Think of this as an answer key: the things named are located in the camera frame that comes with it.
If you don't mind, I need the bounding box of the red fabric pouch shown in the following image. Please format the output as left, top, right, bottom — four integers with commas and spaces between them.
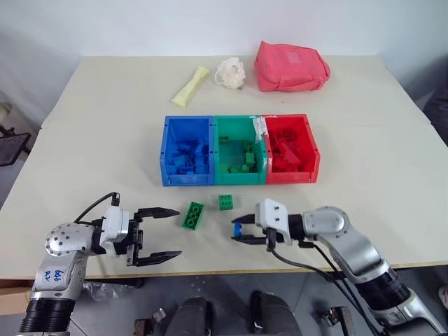
253, 40, 331, 93

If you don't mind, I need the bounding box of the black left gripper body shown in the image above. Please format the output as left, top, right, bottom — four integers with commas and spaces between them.
125, 218, 146, 263

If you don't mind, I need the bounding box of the dark rounded shape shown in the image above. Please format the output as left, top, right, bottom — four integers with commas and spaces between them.
248, 290, 301, 336
164, 296, 215, 336

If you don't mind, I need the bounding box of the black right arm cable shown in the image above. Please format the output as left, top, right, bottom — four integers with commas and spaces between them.
265, 227, 389, 336

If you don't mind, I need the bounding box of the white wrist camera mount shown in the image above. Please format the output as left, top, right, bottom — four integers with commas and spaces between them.
99, 204, 137, 259
253, 198, 293, 246

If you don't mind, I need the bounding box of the black metal stand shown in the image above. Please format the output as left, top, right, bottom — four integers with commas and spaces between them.
0, 101, 32, 167

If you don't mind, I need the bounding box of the red plastic bin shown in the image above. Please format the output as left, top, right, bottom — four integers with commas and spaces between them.
263, 113, 321, 185

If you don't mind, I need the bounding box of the clear plastic bag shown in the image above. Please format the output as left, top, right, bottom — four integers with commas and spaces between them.
83, 281, 119, 302

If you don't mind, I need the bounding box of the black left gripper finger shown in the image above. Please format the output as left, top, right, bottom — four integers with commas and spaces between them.
134, 206, 181, 225
126, 250, 183, 268

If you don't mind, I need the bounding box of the green block with studs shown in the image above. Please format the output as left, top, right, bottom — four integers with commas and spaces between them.
244, 141, 259, 165

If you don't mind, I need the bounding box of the heap of blue blocks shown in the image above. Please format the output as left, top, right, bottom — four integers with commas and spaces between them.
169, 137, 211, 175

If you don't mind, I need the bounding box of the brown cardboard box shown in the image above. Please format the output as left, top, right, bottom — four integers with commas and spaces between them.
0, 286, 34, 330

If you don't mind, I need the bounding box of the green plastic bin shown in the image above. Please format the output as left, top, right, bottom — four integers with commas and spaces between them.
212, 114, 269, 186

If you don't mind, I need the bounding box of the white torn label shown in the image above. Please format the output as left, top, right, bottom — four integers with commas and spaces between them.
251, 116, 270, 144

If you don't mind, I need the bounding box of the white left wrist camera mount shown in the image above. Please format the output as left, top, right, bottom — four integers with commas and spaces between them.
99, 204, 137, 259

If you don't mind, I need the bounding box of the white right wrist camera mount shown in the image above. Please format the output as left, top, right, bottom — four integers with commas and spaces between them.
253, 198, 293, 246

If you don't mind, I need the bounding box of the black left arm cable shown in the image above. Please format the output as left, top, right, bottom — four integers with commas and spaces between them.
73, 191, 122, 225

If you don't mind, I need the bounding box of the long green building block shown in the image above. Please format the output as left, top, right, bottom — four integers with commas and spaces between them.
180, 201, 206, 231

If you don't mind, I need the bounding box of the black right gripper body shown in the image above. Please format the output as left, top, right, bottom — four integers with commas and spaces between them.
256, 225, 283, 246

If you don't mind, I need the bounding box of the heap of red blocks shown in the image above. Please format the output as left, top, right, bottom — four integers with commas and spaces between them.
269, 126, 306, 173

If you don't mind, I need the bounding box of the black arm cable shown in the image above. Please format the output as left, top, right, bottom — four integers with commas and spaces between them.
265, 227, 389, 336
73, 191, 122, 225

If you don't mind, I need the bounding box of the blue plastic bin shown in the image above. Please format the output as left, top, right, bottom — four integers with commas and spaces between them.
159, 115, 216, 188

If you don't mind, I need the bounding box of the long red building block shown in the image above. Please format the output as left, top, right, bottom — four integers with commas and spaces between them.
277, 141, 299, 166

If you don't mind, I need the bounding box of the yellow wrapped packet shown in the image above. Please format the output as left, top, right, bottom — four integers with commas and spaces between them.
169, 66, 211, 107

